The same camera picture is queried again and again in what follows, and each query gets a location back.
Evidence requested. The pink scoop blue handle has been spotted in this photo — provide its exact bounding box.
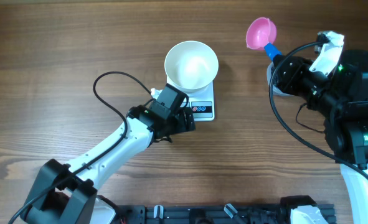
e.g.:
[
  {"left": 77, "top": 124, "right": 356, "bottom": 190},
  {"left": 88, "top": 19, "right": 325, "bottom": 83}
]
[{"left": 245, "top": 17, "right": 281, "bottom": 61}]

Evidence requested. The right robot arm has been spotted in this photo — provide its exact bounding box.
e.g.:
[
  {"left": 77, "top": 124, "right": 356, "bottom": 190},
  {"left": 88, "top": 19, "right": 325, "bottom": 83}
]
[{"left": 273, "top": 50, "right": 368, "bottom": 223}]

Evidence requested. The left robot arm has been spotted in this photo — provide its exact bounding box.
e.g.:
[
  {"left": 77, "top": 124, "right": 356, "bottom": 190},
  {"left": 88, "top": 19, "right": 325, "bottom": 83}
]
[{"left": 17, "top": 84, "right": 194, "bottom": 223}]

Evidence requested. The white digital kitchen scale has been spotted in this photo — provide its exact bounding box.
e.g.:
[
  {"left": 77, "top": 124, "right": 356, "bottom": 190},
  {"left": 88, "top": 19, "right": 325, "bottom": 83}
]
[{"left": 167, "top": 78, "right": 215, "bottom": 121}]

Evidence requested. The white round bowl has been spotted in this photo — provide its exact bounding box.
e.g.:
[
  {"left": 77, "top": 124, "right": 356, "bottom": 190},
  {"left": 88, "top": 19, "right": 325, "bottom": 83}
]
[{"left": 164, "top": 40, "right": 219, "bottom": 93}]

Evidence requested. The black left camera cable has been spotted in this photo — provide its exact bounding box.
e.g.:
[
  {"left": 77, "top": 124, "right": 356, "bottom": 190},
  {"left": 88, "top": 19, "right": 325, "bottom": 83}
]
[{"left": 7, "top": 71, "right": 153, "bottom": 224}]

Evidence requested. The black camera cable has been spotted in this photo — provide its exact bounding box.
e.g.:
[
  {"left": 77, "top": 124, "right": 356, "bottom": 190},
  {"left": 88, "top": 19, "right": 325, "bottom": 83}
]
[
  {"left": 7, "top": 71, "right": 153, "bottom": 224},
  {"left": 268, "top": 40, "right": 368, "bottom": 203}
]

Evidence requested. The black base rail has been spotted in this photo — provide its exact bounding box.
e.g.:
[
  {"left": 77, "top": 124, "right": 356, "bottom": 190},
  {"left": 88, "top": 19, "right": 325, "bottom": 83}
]
[{"left": 99, "top": 195, "right": 337, "bottom": 224}]

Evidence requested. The black right camera cable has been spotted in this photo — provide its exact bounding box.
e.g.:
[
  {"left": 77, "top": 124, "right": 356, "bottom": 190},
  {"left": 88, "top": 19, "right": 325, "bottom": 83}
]
[{"left": 268, "top": 40, "right": 368, "bottom": 203}]

